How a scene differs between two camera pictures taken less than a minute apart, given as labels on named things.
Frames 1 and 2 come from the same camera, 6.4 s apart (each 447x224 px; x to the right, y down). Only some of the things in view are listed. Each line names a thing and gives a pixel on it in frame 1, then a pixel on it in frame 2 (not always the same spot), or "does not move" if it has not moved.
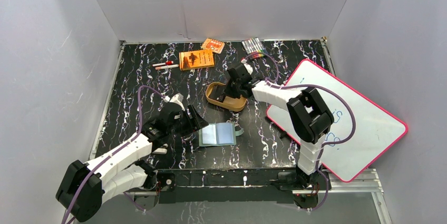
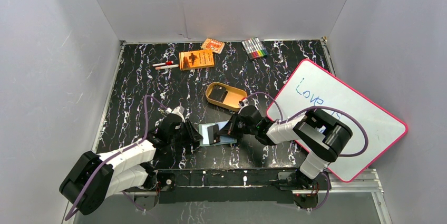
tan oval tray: (232, 103) does not move
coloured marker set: (254, 45) does not move
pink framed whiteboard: (375, 130) does not move
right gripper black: (229, 91) -> (230, 127)
